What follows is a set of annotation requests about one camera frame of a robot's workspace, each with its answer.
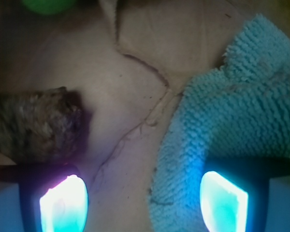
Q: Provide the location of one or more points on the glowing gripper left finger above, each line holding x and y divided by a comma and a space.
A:
42, 198

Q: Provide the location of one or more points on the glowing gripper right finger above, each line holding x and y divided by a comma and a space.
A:
246, 194

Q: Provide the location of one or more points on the light blue terry cloth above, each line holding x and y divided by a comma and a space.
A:
241, 109

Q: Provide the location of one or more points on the brown rock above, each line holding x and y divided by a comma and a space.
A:
39, 126

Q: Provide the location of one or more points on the brown paper bag bin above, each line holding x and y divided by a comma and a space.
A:
126, 62

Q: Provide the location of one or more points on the green plush toy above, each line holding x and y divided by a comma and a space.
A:
48, 7

